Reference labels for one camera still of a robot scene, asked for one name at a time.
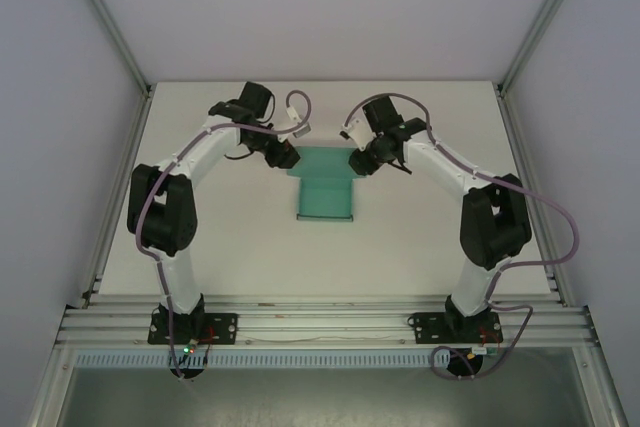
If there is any slotted grey cable duct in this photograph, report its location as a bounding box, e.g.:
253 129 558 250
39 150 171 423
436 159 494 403
73 350 506 369

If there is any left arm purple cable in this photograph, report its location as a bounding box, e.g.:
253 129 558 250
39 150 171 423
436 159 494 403
135 90 317 382

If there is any grey metal sheet panel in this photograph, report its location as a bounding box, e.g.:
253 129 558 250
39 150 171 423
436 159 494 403
54 366 589 427

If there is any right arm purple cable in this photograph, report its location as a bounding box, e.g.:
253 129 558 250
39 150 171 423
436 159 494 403
343 92 581 382

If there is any green paper box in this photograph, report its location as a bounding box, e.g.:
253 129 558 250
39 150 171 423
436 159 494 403
284 145 361 224

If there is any aluminium upright frame post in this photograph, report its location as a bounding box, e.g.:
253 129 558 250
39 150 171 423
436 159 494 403
497 0 596 93
62 0 154 96

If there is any aluminium table side rail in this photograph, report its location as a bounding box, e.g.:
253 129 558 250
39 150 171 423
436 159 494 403
494 86 569 307
79 89 154 308

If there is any aluminium lower frame leg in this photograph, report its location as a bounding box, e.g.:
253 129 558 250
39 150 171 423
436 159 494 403
569 341 629 427
27 341 76 427

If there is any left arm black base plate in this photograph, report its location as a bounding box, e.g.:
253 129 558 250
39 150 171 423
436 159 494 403
147 311 239 346

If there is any black round cable grommet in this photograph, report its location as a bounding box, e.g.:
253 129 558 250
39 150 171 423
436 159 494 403
169 364 206 381
446 349 484 379

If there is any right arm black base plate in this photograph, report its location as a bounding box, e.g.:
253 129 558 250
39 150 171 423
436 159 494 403
409 311 501 346

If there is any aluminium mounting rail beam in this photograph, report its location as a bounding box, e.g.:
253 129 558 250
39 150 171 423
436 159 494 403
57 295 599 348

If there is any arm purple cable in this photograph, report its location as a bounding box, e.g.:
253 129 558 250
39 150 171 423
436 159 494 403
135 90 317 382
343 92 581 382

